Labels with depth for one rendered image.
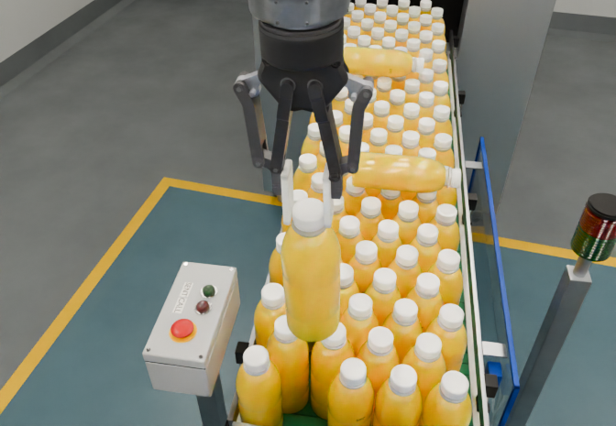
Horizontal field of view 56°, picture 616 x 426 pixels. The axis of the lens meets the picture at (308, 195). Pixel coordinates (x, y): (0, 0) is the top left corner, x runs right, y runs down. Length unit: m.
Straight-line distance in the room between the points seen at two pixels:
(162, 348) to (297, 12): 0.62
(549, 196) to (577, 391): 1.12
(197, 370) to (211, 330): 0.06
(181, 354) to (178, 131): 2.61
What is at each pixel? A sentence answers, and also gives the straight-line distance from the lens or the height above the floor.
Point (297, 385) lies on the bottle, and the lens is 1.02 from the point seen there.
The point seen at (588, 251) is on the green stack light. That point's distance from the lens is 1.05.
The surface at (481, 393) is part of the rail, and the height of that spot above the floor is 0.98.
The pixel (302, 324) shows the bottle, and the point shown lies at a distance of 0.75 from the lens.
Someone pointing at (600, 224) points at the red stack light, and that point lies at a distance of 1.02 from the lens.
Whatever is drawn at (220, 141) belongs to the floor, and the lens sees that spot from 3.33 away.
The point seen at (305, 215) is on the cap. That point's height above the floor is 1.43.
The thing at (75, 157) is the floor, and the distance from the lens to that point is 3.42.
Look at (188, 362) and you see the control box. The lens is 0.93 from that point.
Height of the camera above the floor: 1.85
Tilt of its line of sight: 40 degrees down
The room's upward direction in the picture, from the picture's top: straight up
